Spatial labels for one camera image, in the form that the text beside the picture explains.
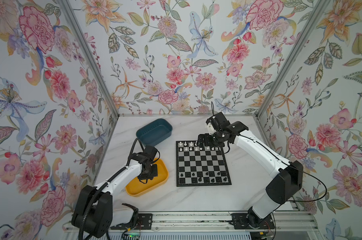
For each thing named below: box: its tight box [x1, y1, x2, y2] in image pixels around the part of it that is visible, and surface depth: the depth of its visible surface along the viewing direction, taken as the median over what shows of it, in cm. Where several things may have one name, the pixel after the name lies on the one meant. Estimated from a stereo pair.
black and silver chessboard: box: [176, 140, 232, 187], surface depth 92 cm
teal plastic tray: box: [136, 118, 173, 146], surface depth 112 cm
